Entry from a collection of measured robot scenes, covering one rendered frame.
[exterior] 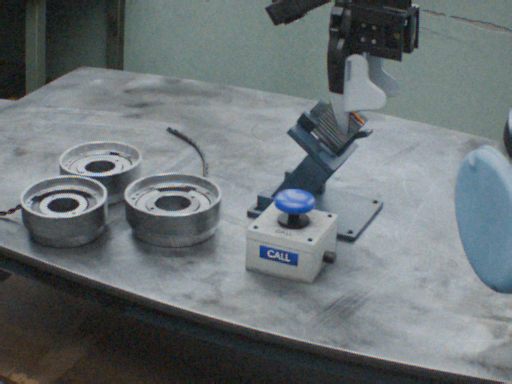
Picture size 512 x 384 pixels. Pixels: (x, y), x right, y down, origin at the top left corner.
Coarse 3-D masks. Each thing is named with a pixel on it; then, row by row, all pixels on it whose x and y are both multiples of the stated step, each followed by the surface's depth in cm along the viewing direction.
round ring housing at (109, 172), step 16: (96, 144) 103; (112, 144) 104; (128, 144) 103; (64, 160) 100; (96, 160) 101; (112, 160) 101; (128, 160) 102; (96, 176) 94; (112, 176) 95; (128, 176) 97; (112, 192) 96
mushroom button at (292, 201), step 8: (280, 192) 84; (288, 192) 84; (296, 192) 84; (304, 192) 84; (280, 200) 83; (288, 200) 83; (296, 200) 83; (304, 200) 83; (312, 200) 83; (280, 208) 83; (288, 208) 82; (296, 208) 82; (304, 208) 82; (312, 208) 83; (288, 216) 85; (296, 216) 84
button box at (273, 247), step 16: (272, 208) 88; (256, 224) 84; (272, 224) 84; (288, 224) 84; (304, 224) 84; (320, 224) 85; (336, 224) 87; (256, 240) 83; (272, 240) 83; (288, 240) 82; (304, 240) 82; (320, 240) 83; (256, 256) 84; (272, 256) 83; (288, 256) 83; (304, 256) 82; (320, 256) 84; (336, 256) 85; (272, 272) 84; (288, 272) 83; (304, 272) 83; (320, 272) 85
